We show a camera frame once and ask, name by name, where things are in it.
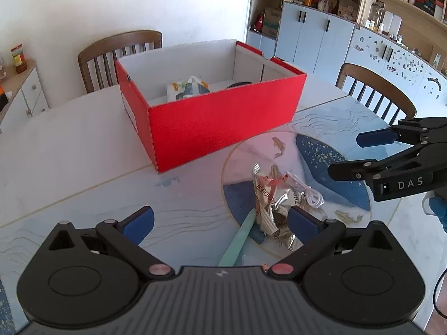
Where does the white patterned desktop table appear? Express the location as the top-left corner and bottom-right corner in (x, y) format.
(0, 75), (447, 335)

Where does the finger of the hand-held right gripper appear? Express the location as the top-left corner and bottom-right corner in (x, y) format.
(356, 116), (447, 149)
(327, 141), (434, 183)

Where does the black cable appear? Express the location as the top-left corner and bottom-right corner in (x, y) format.
(432, 269), (447, 319)

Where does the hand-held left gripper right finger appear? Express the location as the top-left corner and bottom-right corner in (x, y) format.
(267, 205), (399, 280)

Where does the brown cardboard box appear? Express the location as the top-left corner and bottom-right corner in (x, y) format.
(262, 7), (282, 39)

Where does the red cardboard box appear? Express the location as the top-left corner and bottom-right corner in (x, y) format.
(115, 39), (308, 174)

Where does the white blue snack pouch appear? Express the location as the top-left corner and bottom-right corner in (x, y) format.
(166, 76), (211, 103)

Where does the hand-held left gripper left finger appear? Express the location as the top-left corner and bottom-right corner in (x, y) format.
(45, 206), (176, 280)

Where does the white cable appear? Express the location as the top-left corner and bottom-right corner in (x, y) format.
(284, 171), (325, 207)

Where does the white side cabinet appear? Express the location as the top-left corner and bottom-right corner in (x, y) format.
(0, 59), (50, 134)

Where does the mint green pen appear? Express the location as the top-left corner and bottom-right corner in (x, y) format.
(218, 211), (258, 268)

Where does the blue cloth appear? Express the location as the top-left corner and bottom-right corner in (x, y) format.
(422, 195), (447, 233)

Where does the silver foil wrapper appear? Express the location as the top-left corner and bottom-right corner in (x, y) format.
(252, 163), (320, 252)

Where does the grey blue wall cabinet unit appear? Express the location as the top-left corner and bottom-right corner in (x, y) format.
(246, 0), (447, 127)

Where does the sauce jar with red label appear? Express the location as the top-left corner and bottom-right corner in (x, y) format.
(10, 44), (28, 74)

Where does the dark wooden chair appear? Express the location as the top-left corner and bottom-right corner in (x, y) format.
(335, 63), (418, 125)
(77, 30), (163, 94)

